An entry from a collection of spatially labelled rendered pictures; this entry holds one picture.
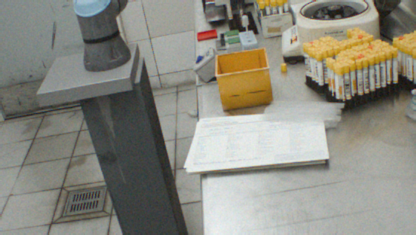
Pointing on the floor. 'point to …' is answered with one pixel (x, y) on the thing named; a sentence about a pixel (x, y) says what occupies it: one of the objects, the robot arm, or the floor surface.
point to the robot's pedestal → (135, 159)
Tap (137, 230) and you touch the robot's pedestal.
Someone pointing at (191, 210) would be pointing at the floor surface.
